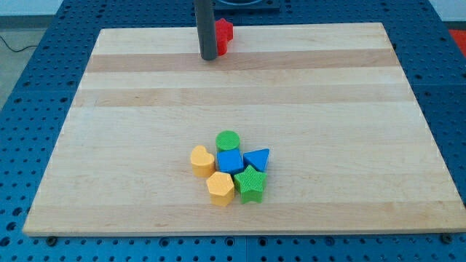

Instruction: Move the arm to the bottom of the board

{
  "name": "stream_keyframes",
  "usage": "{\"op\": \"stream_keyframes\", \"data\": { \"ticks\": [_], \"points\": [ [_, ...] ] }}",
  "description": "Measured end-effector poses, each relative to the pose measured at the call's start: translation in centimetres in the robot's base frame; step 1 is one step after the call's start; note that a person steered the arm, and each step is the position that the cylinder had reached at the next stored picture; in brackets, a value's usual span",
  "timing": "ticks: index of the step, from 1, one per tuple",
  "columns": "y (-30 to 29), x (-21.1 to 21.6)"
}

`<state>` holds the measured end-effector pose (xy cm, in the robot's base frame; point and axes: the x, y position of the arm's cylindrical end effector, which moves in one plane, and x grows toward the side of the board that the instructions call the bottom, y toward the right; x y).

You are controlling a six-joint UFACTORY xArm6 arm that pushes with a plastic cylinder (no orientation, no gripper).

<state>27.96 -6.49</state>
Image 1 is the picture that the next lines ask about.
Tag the grey cylindrical robot arm rod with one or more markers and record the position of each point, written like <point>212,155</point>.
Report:
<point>206,29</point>

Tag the light wooden board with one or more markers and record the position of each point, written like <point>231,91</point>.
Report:
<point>350,150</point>

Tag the green cylinder block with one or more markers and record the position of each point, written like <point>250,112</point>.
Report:
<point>227,140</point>

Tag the blue cube block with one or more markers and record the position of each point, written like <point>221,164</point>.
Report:
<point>230,161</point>

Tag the blue triangle block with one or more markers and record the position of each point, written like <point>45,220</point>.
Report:
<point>257,159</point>

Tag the yellow heart block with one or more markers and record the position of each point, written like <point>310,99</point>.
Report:
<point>203,163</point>

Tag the green star block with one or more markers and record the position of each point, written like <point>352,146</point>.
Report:
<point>250,184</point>

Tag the yellow hexagon block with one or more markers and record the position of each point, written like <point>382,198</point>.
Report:
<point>221,189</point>

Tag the red star block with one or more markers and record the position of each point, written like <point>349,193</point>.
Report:
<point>224,34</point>

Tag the red object at right edge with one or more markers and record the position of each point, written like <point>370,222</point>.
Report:
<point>459,36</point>

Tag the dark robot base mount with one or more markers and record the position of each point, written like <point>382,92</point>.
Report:
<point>246,4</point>

